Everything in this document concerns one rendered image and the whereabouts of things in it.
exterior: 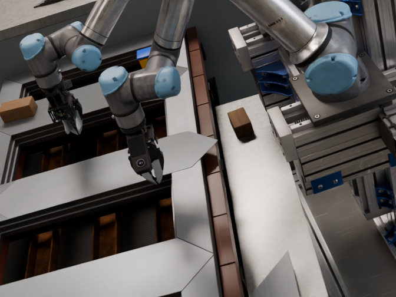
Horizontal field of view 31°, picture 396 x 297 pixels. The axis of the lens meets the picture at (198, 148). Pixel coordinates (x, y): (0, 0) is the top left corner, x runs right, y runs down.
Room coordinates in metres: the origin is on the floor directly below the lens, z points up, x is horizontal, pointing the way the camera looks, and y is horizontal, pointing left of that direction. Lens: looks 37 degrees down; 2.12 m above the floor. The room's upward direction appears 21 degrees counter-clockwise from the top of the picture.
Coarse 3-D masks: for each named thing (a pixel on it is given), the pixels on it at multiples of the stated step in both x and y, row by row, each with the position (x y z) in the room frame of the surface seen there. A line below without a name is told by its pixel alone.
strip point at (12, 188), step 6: (12, 186) 1.83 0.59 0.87; (6, 192) 1.81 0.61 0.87; (12, 192) 1.80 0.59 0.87; (0, 198) 1.79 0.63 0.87; (6, 198) 1.78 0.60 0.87; (12, 198) 1.77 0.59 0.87; (0, 204) 1.76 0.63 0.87; (6, 204) 1.75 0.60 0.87; (0, 210) 1.73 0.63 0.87; (6, 210) 1.72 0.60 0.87; (6, 216) 1.69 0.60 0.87
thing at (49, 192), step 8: (40, 176) 1.83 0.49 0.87; (48, 176) 1.81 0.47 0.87; (56, 176) 1.80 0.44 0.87; (40, 184) 1.79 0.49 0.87; (48, 184) 1.77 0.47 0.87; (56, 184) 1.76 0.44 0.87; (40, 192) 1.75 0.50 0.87; (48, 192) 1.73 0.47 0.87; (56, 192) 1.72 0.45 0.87; (40, 200) 1.71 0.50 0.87; (48, 200) 1.69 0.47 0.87; (56, 200) 1.68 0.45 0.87; (40, 208) 1.67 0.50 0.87
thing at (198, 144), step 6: (192, 132) 1.76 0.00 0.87; (192, 138) 1.73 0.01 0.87; (198, 138) 1.72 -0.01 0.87; (204, 138) 1.71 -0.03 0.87; (192, 144) 1.70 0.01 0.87; (198, 144) 1.69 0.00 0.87; (204, 144) 1.68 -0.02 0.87; (192, 150) 1.67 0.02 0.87; (198, 150) 1.66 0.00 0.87; (204, 150) 1.65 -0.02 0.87; (192, 156) 1.65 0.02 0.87; (198, 156) 1.64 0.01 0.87; (192, 162) 1.62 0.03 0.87
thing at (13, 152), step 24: (72, 72) 2.43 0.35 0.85; (96, 72) 2.41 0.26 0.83; (24, 96) 2.40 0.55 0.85; (192, 96) 1.96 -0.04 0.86; (72, 120) 2.10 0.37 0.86; (96, 120) 2.08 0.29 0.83; (24, 144) 2.11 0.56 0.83; (0, 192) 1.83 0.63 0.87; (120, 192) 1.63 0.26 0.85; (144, 192) 1.61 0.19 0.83; (0, 216) 1.71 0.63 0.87; (24, 216) 1.67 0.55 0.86; (48, 216) 1.66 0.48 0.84; (72, 216) 1.64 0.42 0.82; (0, 240) 1.65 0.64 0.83; (216, 264) 1.23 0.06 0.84
